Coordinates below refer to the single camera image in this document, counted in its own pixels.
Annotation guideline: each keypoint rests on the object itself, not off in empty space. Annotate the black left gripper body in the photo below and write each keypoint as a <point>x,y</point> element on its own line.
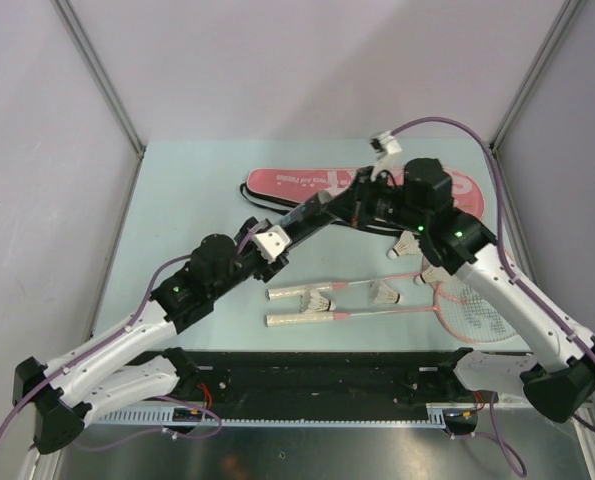
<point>250,259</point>

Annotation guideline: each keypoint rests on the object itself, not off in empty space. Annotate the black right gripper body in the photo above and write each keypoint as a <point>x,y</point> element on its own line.
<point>376,200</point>

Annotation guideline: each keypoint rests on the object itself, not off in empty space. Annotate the black shuttlecock tube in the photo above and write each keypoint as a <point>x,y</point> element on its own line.
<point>312,215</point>

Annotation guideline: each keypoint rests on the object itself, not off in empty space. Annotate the white shuttlecock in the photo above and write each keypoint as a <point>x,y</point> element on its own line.
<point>407,244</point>
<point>314,302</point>
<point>432,275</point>
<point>381,293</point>

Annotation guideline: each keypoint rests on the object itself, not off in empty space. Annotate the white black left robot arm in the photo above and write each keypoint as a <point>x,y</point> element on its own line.
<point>72,391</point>

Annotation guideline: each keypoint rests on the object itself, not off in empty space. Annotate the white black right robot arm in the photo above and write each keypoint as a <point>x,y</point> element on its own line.
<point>561,376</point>

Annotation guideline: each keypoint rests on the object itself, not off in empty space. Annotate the upper pink badminton racket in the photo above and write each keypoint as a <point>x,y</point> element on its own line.
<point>298,290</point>

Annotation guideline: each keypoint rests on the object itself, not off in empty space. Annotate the pink badminton racket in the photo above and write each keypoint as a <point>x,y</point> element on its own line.
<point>298,290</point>
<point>460,310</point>

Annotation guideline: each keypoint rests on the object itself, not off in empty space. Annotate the lower pink badminton racket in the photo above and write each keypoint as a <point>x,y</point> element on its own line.
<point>460,310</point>

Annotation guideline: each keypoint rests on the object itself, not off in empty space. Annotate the pink racket bag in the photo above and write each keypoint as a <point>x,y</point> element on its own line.
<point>280,189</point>

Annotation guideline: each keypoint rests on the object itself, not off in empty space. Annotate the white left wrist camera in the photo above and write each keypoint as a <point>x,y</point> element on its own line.
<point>272,243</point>

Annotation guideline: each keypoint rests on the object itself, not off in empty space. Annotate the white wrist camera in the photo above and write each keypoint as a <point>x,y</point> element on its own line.
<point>388,152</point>
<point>272,243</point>

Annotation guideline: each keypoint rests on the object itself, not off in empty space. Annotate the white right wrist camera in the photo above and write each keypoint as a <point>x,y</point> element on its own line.
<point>388,152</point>

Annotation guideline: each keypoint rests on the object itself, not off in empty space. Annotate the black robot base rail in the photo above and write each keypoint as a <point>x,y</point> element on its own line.
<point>327,387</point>

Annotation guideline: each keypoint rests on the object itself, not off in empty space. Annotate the right aluminium frame post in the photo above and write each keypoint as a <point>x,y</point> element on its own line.
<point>553,41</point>

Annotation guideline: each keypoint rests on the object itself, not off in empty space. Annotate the aluminium frame post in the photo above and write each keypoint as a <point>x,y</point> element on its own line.
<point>553,41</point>
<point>79,37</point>

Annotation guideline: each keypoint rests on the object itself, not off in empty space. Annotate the left aluminium frame post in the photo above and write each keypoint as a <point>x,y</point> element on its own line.
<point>79,37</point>

